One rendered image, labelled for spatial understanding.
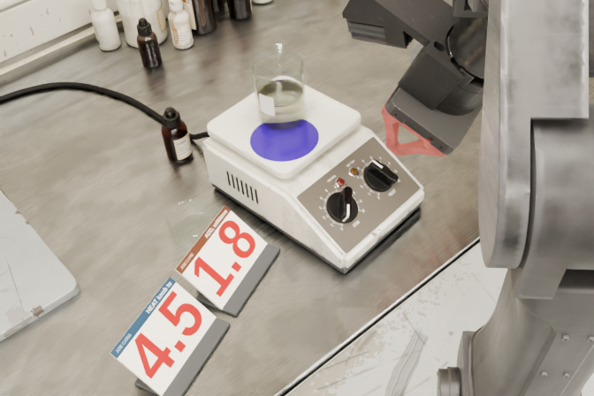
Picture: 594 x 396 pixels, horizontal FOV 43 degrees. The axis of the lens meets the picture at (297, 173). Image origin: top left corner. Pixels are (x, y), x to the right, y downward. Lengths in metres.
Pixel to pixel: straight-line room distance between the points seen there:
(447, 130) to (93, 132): 0.49
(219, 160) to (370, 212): 0.17
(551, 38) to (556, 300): 0.11
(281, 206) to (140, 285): 0.16
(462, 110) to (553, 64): 0.35
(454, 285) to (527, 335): 0.38
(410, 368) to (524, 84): 0.45
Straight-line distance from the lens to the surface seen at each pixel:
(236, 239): 0.76
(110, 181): 0.89
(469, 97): 0.61
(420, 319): 0.72
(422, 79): 0.60
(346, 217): 0.72
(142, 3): 1.06
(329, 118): 0.78
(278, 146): 0.75
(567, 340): 0.37
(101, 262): 0.80
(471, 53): 0.57
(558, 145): 0.27
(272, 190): 0.74
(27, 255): 0.82
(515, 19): 0.28
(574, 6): 0.28
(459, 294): 0.74
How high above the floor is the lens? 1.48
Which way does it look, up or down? 43 degrees down
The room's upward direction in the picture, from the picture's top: 5 degrees counter-clockwise
